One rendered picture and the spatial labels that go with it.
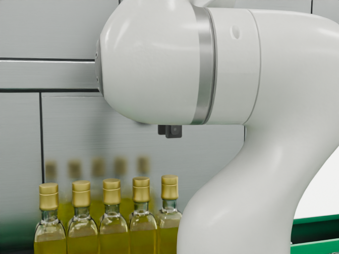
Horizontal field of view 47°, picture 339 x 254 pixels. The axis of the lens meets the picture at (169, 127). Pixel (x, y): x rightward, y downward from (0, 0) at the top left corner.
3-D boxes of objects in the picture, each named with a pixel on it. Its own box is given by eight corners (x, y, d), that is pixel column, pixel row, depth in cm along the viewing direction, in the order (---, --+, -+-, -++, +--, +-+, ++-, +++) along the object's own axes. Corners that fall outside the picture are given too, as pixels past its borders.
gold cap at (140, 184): (148, 196, 79) (148, 175, 79) (152, 201, 76) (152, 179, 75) (130, 198, 78) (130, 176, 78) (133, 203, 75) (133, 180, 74)
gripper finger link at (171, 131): (165, 103, 74) (165, 138, 75) (169, 104, 71) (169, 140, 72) (180, 103, 75) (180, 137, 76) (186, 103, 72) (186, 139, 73)
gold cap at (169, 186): (175, 194, 81) (175, 173, 80) (180, 199, 77) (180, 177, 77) (159, 195, 80) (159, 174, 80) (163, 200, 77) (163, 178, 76)
